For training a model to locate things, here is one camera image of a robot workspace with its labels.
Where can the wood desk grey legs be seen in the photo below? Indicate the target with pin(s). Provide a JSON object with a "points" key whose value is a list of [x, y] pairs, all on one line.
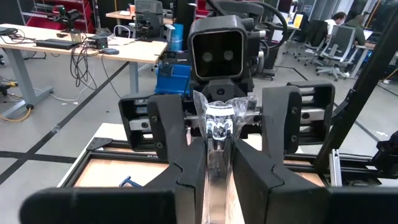
{"points": [[140, 51]]}

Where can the person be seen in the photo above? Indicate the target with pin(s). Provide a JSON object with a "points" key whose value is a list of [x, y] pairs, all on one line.
{"points": [[334, 23], [357, 32]]}

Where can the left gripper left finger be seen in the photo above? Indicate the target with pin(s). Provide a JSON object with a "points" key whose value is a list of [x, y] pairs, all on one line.
{"points": [[109, 205]]}

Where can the blue plastic tote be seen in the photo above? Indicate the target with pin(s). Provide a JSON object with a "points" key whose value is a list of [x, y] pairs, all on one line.
{"points": [[174, 81]]}

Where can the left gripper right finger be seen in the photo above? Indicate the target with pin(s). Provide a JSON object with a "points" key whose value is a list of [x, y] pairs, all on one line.
{"points": [[311, 205]]}

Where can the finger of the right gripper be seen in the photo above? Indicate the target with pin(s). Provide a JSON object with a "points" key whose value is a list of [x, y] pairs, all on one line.
{"points": [[166, 124], [281, 121]]}

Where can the small black box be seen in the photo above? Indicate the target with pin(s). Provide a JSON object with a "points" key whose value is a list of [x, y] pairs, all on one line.
{"points": [[99, 42]]}

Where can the black box white label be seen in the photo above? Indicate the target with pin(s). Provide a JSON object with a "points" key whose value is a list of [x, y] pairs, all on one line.
{"points": [[178, 59]]}

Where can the blue cylinder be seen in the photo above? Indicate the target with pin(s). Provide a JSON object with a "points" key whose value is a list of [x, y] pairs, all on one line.
{"points": [[177, 37]]}

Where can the black camera on stand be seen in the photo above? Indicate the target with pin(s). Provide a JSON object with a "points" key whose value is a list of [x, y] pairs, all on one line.
{"points": [[73, 15]]}

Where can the background wood desk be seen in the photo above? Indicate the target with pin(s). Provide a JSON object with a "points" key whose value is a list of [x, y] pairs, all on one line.
{"points": [[118, 15]]}

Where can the silver aluminium bracket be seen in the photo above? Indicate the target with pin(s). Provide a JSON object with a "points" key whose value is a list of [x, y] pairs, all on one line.
{"points": [[335, 168]]}

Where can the grey mesh office chair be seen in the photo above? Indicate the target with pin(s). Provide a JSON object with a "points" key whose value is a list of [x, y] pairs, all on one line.
{"points": [[340, 40]]}

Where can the black office chair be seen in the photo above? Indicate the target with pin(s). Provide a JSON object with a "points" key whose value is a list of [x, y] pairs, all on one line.
{"points": [[312, 34]]}

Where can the black background equipment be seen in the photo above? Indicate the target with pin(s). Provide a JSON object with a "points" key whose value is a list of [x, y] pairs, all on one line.
{"points": [[149, 21]]}

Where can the flat black device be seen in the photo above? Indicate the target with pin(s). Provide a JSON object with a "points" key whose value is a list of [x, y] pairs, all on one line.
{"points": [[56, 44]]}

